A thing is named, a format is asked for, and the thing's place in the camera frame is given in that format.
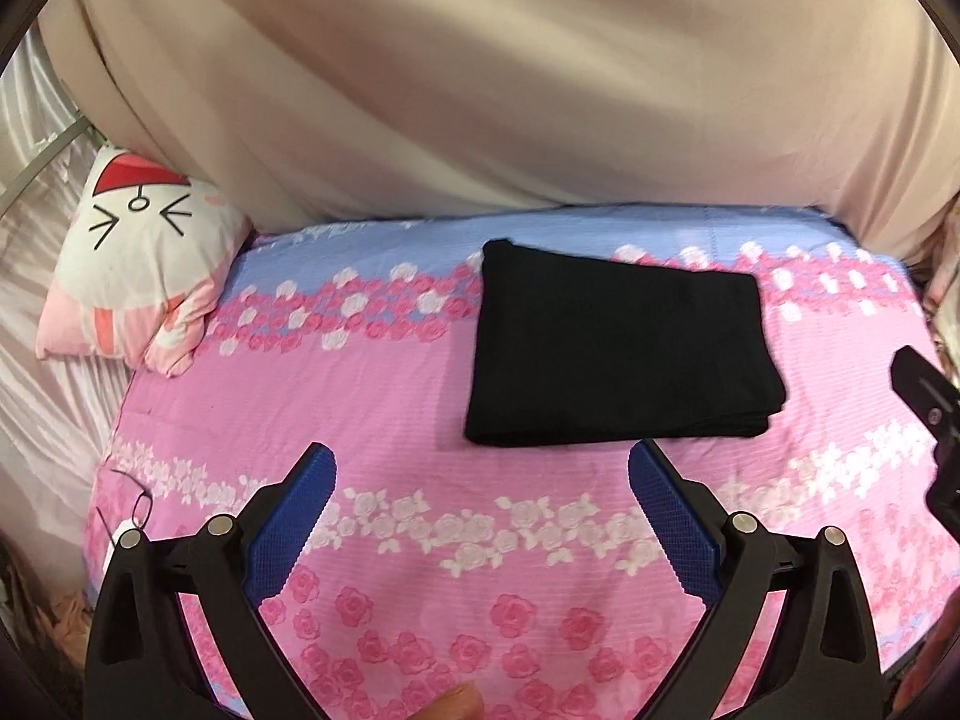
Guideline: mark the person's left hand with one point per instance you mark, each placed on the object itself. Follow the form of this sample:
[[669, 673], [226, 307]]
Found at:
[[450, 703]]

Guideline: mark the pink floral bed sheet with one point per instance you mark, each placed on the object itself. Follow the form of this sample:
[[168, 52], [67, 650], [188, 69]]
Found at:
[[450, 480]]

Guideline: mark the white cat face pillow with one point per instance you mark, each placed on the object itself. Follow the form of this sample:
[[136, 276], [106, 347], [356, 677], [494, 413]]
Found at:
[[142, 255]]

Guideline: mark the metal bed rail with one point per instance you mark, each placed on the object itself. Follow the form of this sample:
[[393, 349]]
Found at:
[[45, 169]]

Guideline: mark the beige curtain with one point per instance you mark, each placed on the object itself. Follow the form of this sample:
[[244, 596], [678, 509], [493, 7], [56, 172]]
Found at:
[[487, 75]]

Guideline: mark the black pants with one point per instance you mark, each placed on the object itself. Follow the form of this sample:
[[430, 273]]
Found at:
[[622, 337]]

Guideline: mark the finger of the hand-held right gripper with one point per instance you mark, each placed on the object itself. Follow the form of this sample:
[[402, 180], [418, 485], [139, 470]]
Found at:
[[926, 397]]

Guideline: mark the white orange printed cloth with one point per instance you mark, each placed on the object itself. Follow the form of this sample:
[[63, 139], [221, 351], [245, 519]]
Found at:
[[946, 270]]

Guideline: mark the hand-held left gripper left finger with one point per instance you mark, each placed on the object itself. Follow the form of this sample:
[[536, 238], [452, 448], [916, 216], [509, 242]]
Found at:
[[296, 525]]

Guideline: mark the white satin curtain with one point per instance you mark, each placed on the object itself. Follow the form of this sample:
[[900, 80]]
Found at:
[[45, 360]]

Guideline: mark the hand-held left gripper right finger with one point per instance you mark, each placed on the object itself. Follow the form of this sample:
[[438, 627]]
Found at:
[[671, 525]]

